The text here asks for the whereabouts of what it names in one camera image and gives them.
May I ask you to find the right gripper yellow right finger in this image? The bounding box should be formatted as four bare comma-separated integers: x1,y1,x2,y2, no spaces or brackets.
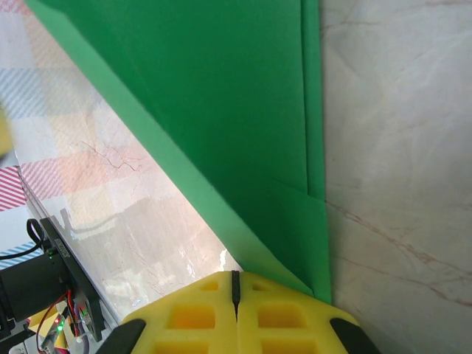
234,271,383,354

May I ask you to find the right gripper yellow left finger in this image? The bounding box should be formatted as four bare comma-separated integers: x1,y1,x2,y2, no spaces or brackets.
99,271,239,354

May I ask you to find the green paper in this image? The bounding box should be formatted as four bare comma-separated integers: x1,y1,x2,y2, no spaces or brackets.
25,0,332,305

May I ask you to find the circuit board with yellow tape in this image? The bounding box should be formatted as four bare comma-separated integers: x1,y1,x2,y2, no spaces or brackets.
27,309,74,351

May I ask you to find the thin black base wire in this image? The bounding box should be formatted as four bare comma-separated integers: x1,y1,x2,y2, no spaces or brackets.
0,218,52,261

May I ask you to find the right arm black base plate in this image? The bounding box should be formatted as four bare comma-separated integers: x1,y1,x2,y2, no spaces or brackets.
38,218,104,342

